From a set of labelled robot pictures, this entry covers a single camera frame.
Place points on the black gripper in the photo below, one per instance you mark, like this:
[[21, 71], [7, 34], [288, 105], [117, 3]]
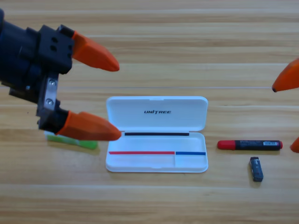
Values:
[[30, 60]]

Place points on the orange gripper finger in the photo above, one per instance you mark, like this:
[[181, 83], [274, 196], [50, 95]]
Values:
[[295, 146], [88, 127], [288, 78]]

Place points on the red and black marker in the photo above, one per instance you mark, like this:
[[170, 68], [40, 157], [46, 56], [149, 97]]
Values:
[[252, 145]]

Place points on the black eraser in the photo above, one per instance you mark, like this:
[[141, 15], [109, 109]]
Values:
[[256, 170]]

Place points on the white plastic pencil case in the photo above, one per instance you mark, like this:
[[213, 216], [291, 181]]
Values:
[[140, 121]]

